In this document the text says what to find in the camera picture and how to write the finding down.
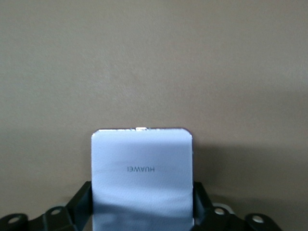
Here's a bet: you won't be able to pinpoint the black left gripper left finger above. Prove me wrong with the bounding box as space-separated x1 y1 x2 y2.
30 182 93 231

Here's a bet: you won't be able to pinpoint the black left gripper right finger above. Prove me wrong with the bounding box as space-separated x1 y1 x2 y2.
193 182 251 231

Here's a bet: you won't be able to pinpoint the lilac flip phone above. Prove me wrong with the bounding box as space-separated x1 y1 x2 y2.
90 127 195 231

